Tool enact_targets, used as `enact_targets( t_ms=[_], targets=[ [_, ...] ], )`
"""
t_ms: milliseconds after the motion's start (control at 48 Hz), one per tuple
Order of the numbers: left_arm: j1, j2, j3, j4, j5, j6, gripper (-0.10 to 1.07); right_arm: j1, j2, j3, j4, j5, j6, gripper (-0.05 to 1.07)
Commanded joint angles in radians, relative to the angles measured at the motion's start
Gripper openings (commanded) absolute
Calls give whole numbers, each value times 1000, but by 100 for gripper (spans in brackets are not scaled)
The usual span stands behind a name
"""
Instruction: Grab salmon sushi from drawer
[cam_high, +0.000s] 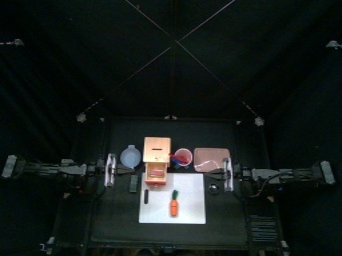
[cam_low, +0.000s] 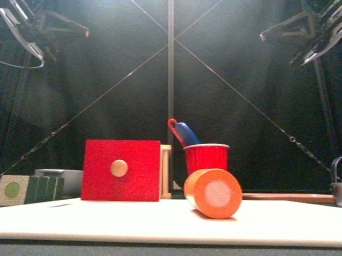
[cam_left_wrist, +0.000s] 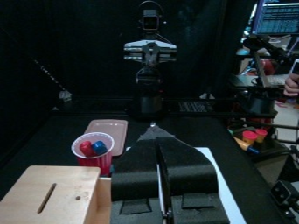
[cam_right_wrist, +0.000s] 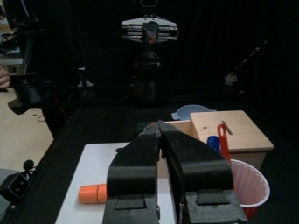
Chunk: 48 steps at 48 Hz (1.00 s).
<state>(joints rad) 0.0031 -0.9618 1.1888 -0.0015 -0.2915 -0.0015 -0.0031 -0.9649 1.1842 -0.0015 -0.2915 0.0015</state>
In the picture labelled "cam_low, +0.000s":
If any white cutting board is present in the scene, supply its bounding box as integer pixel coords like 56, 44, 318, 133
0, 197, 342, 249

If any red toy utensil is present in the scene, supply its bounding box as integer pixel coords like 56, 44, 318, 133
167, 118, 189, 148

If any red plastic cup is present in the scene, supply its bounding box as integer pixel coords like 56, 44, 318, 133
182, 143, 231, 177

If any wooden drawer box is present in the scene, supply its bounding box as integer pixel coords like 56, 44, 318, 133
159, 144, 174, 200

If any red drawer with wooden knob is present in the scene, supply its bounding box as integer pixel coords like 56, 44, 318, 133
81, 139, 162, 203

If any thin diagonal brace cable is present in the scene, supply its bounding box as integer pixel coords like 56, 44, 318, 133
0, 0, 226, 178
130, 0, 342, 183

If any vertical metal frame post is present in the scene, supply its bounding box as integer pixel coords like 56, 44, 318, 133
166, 0, 177, 193

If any pink brown board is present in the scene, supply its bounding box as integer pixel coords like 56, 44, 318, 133
242, 192, 337, 205

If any orange toy carrot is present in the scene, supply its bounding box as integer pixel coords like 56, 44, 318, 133
183, 167, 245, 220

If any small metal pot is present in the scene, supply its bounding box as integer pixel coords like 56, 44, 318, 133
329, 156, 342, 208

